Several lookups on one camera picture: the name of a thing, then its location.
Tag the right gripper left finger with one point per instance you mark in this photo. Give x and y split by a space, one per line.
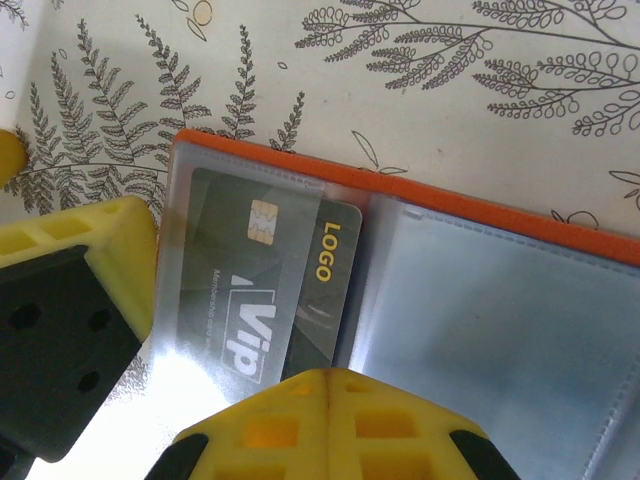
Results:
270 435

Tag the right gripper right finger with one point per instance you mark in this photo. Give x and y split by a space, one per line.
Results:
395 435

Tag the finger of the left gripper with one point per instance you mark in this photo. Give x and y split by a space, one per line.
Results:
65 310
10 157

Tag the black VIP card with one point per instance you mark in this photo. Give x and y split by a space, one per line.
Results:
325 300

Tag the orange card holder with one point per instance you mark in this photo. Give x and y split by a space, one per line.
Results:
500 325

